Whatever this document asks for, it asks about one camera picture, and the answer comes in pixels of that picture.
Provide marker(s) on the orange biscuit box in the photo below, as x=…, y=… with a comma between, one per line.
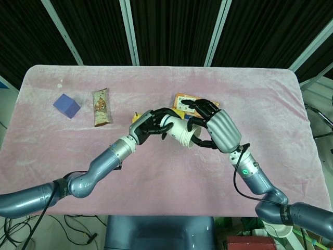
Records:
x=186, y=96

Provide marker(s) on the yellow toy pear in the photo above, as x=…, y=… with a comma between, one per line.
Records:
x=135, y=119

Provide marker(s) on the black partition panel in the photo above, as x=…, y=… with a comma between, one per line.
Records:
x=177, y=31
x=20, y=39
x=265, y=31
x=91, y=31

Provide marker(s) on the red box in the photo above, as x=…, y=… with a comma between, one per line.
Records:
x=249, y=243

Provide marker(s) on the blue-grey robot torso base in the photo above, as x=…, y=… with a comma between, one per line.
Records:
x=156, y=234

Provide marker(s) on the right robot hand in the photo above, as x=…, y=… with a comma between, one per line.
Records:
x=223, y=127

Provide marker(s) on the silver metal tube frame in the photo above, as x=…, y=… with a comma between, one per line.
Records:
x=322, y=115

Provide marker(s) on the white plastic bowl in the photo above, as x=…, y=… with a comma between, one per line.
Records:
x=278, y=231

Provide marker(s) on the brown snack bar packet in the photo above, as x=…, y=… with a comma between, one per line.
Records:
x=101, y=109

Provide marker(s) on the purple foam block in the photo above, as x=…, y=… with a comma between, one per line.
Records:
x=66, y=105

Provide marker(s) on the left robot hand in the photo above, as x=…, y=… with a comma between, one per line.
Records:
x=145, y=122

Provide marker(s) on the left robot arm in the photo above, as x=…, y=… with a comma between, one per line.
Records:
x=104, y=161

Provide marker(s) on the pink velvet tablecloth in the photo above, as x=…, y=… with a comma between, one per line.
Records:
x=166, y=182

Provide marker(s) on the white paper cup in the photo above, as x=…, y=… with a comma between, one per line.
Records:
x=179, y=130

